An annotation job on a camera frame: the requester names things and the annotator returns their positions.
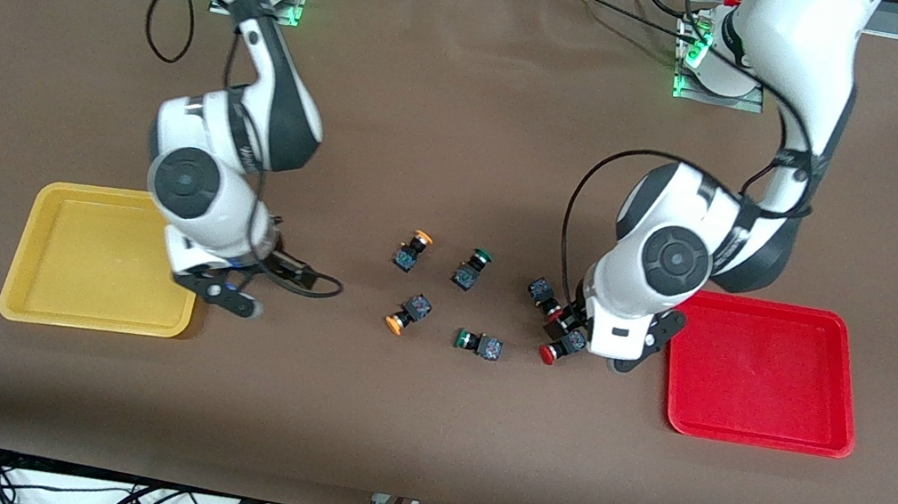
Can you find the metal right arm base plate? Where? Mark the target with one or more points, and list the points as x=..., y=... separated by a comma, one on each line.
x=283, y=17

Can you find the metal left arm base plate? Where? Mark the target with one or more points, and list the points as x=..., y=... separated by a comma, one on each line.
x=708, y=97

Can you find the yellow push button switch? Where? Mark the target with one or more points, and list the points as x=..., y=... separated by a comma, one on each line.
x=404, y=259
x=417, y=307

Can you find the yellow plastic tray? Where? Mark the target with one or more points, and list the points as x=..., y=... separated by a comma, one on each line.
x=77, y=265

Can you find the green push button switch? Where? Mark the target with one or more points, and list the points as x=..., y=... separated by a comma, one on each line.
x=463, y=276
x=490, y=348

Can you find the brown table mat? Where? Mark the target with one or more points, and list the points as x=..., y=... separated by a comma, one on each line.
x=471, y=111

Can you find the red plastic tray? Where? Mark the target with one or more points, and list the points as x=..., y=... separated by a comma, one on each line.
x=762, y=383

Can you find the red push button switch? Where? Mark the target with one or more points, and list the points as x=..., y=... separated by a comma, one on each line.
x=548, y=354
x=540, y=288

